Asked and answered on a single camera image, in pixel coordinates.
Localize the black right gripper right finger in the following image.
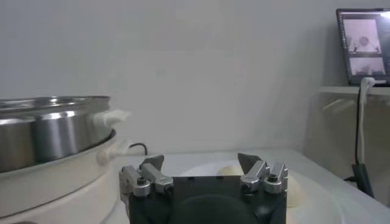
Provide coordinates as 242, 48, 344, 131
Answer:
237, 152, 289, 195

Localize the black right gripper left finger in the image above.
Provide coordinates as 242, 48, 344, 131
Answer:
118, 154, 175, 198

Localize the white steamed baozi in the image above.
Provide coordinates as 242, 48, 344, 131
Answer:
216, 165, 244, 177

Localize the stainless steel steamer basket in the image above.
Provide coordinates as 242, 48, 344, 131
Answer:
0, 96, 132, 173

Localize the white round plate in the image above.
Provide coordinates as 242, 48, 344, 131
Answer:
178, 158, 348, 224

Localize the white electric cooker pot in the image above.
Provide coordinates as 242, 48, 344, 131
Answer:
0, 130, 132, 224

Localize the black power adapter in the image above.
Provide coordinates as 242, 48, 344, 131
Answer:
344, 163, 375, 199

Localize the white side table with laptop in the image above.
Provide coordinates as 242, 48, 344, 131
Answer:
318, 85, 390, 110

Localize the black cooker power cord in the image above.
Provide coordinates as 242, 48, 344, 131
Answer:
128, 142, 149, 156

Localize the thin black adapter cable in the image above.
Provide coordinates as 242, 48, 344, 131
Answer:
354, 88, 362, 165

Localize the white laptop cable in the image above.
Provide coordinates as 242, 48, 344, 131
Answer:
358, 77, 377, 165

